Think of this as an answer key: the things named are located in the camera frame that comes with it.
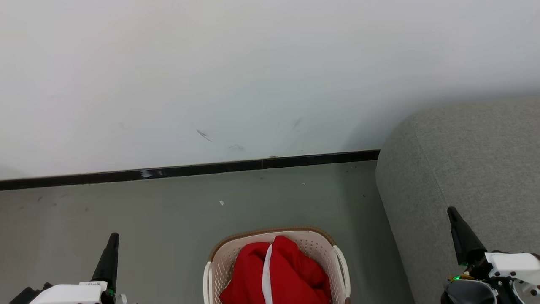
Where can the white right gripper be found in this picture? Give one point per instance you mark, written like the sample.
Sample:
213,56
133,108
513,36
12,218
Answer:
514,264

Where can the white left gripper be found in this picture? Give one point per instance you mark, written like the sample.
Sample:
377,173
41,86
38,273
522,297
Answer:
71,293

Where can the red garment with white stripe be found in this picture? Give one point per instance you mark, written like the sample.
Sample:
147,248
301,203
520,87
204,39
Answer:
291,274

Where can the grey fabric sofa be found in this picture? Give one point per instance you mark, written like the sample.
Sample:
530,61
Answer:
460,169

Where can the cream perforated laundry basket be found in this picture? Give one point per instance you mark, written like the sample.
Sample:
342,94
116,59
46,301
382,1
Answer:
223,261

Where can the black baseboard strip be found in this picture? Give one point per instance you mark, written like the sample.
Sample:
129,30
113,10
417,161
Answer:
190,169

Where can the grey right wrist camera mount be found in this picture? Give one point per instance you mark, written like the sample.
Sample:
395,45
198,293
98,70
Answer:
470,293

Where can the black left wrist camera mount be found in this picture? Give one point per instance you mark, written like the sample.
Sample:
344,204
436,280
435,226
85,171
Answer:
25,296

